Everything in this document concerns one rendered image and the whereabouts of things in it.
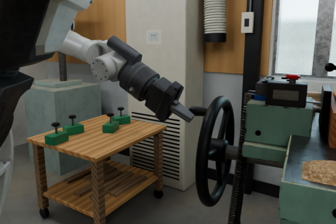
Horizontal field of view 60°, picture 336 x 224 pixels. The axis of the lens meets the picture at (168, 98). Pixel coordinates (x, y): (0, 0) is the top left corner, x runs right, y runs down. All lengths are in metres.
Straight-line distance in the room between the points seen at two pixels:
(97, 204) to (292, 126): 1.19
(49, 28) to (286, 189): 0.42
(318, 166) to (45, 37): 0.46
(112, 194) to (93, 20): 1.69
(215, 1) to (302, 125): 1.46
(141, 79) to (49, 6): 0.33
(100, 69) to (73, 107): 1.78
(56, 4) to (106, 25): 2.32
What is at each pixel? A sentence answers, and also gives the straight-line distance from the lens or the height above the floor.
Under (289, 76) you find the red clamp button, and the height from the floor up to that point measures 1.02.
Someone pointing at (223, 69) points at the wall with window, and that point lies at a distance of 2.16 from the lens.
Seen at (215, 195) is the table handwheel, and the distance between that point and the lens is 0.82.
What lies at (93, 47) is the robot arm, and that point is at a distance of 0.85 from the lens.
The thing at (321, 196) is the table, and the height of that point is 0.89.
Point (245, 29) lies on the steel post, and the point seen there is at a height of 1.16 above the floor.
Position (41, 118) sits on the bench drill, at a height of 0.46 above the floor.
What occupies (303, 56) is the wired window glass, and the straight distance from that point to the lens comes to 2.10.
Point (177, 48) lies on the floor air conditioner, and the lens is 2.00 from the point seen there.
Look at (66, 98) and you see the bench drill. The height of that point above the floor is 0.63.
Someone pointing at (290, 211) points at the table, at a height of 0.86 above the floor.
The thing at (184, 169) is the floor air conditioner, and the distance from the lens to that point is 2.18.
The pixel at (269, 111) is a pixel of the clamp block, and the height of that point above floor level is 0.95.
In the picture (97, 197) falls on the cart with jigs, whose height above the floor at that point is 0.30.
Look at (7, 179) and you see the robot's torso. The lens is 0.70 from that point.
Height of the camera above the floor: 1.10
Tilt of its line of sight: 11 degrees down
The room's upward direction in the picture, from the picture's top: straight up
